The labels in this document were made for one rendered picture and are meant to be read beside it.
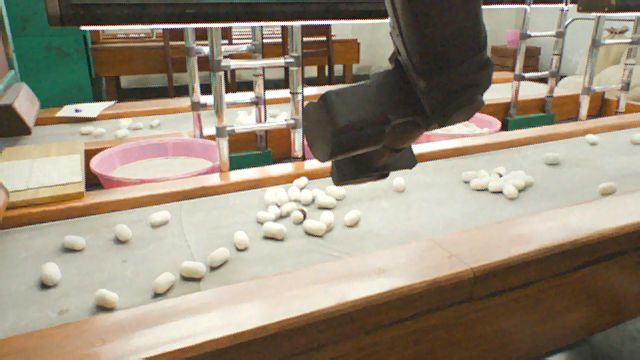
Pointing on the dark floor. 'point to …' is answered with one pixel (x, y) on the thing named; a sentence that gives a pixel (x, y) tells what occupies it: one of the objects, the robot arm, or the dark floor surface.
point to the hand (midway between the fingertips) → (343, 174)
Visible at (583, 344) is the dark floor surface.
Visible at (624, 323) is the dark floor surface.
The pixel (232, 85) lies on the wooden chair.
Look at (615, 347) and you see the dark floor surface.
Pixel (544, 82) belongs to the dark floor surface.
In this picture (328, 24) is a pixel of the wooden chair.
